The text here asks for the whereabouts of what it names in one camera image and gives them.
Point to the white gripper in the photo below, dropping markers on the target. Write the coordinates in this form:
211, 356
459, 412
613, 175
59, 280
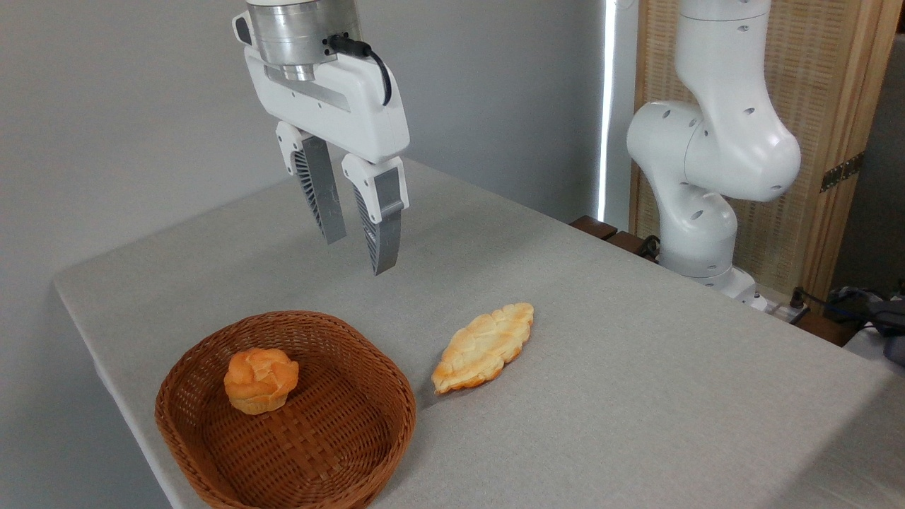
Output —
339, 106

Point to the long braided bread loaf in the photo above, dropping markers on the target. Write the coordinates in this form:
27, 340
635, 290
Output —
484, 346

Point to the round golden bread bun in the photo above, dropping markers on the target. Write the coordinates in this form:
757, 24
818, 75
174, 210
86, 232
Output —
260, 380

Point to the brown wicker basket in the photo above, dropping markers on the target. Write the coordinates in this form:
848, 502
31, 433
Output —
318, 452

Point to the dark brown wooden block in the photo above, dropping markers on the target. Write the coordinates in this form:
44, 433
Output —
594, 227
824, 329
629, 244

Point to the white power strip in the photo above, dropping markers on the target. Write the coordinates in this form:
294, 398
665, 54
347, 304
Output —
771, 305

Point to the metal screen hinge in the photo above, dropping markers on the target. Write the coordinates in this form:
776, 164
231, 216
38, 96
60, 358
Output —
841, 172

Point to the dark grey device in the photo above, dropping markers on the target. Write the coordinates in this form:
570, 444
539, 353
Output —
892, 329

